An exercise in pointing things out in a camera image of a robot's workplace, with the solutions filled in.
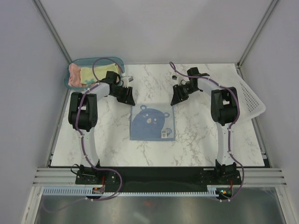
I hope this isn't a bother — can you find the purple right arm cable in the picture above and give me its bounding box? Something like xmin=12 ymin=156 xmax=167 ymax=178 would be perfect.
xmin=169 ymin=62 xmax=245 ymax=203

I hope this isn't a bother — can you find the white slotted cable duct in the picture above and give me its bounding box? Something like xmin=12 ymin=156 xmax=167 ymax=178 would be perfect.
xmin=42 ymin=186 xmax=232 ymax=197

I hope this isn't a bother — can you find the white perforated plastic basket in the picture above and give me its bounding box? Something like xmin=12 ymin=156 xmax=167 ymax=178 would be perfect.
xmin=234 ymin=75 xmax=266 ymax=122

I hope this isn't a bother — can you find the blue towel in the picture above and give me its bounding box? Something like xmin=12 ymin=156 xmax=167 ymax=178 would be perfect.
xmin=129 ymin=103 xmax=176 ymax=141

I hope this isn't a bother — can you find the yellow green towel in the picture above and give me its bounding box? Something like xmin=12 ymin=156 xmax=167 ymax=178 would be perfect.
xmin=80 ymin=63 xmax=119 ymax=85

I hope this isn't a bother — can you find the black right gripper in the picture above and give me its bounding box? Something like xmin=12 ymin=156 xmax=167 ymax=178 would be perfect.
xmin=171 ymin=84 xmax=199 ymax=106

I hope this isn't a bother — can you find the aluminium frame rail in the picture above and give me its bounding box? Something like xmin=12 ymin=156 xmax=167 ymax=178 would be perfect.
xmin=33 ymin=167 xmax=286 ymax=187

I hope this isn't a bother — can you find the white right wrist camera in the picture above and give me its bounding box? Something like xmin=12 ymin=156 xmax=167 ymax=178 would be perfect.
xmin=171 ymin=75 xmax=182 ymax=84

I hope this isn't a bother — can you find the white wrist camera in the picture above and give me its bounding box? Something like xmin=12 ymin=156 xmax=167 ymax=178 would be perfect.
xmin=171 ymin=75 xmax=182 ymax=84
xmin=121 ymin=73 xmax=134 ymax=87

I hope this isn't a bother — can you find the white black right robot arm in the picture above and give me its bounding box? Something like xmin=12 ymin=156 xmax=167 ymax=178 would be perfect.
xmin=170 ymin=63 xmax=240 ymax=184

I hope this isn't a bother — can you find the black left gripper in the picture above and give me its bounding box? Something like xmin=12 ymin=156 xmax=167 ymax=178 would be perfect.
xmin=110 ymin=86 xmax=135 ymax=107

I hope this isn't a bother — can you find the teal transparent plastic bin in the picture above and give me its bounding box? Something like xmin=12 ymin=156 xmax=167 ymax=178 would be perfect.
xmin=64 ymin=57 xmax=125 ymax=91

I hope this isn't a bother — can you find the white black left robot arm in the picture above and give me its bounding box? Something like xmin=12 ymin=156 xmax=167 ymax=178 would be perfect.
xmin=68 ymin=71 xmax=135 ymax=184

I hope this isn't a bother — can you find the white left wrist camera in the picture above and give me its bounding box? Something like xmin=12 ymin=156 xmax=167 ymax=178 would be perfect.
xmin=121 ymin=73 xmax=134 ymax=87

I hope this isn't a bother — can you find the pink towel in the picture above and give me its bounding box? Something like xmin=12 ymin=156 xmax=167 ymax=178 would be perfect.
xmin=68 ymin=63 xmax=82 ymax=87

